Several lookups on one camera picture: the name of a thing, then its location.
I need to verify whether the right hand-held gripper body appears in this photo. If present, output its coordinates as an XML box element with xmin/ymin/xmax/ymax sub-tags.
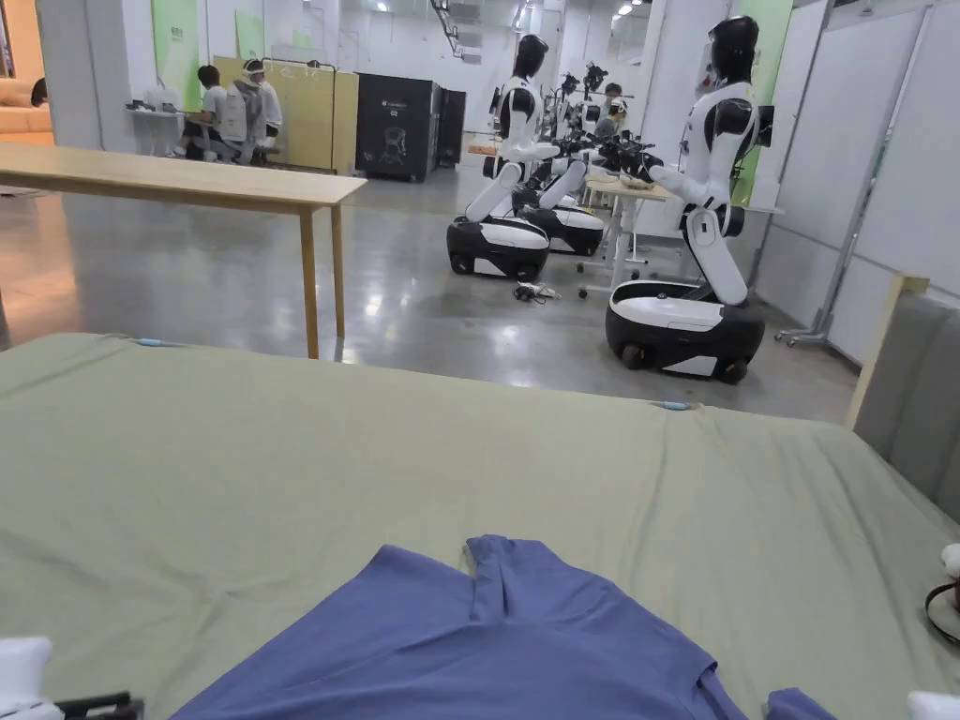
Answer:
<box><xmin>907</xmin><ymin>689</ymin><xmax>960</xmax><ymax>720</ymax></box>

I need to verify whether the beige sofa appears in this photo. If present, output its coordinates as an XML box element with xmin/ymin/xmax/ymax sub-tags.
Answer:
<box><xmin>0</xmin><ymin>78</ymin><xmax>55</xmax><ymax>138</ymax></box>

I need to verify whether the long wooden table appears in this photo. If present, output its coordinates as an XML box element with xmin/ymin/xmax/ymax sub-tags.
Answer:
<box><xmin>0</xmin><ymin>142</ymin><xmax>369</xmax><ymax>361</ymax></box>

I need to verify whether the group of people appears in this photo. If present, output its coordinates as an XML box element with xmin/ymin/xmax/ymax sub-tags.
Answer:
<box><xmin>593</xmin><ymin>82</ymin><xmax>630</xmax><ymax>143</ymax></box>

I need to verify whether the bed with pale green sheet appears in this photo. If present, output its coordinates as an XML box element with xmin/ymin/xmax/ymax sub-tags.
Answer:
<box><xmin>0</xmin><ymin>332</ymin><xmax>960</xmax><ymax>720</ymax></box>

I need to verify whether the white hand controller with strap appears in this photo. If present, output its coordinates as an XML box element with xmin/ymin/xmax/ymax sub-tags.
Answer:
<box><xmin>922</xmin><ymin>543</ymin><xmax>960</xmax><ymax>644</ymax></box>

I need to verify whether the white table with bags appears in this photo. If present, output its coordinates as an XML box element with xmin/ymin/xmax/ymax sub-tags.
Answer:
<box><xmin>125</xmin><ymin>86</ymin><xmax>187</xmax><ymax>158</ymax></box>

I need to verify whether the black cabinet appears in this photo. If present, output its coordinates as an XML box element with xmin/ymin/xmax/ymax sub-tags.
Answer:
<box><xmin>353</xmin><ymin>71</ymin><xmax>468</xmax><ymax>184</ymax></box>

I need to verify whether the white desk with equipment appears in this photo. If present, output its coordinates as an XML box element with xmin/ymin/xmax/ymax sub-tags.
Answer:
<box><xmin>576</xmin><ymin>134</ymin><xmax>678</xmax><ymax>302</ymax></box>

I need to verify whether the white and black humanoid robot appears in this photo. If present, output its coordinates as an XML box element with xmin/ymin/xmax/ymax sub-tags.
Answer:
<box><xmin>605</xmin><ymin>15</ymin><xmax>776</xmax><ymax>386</ymax></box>
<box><xmin>445</xmin><ymin>33</ymin><xmax>565</xmax><ymax>281</ymax></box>
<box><xmin>521</xmin><ymin>153</ymin><xmax>607</xmax><ymax>258</ymax></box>

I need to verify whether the grey padded headboard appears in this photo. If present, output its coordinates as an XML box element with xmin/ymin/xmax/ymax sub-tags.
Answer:
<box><xmin>845</xmin><ymin>273</ymin><xmax>960</xmax><ymax>526</ymax></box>

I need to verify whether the blue shirt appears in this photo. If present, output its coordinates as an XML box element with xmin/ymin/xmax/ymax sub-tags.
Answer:
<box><xmin>171</xmin><ymin>533</ymin><xmax>838</xmax><ymax>720</ymax></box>

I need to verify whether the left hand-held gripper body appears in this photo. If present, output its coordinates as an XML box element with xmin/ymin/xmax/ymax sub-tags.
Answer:
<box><xmin>0</xmin><ymin>637</ymin><xmax>60</xmax><ymax>720</ymax></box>

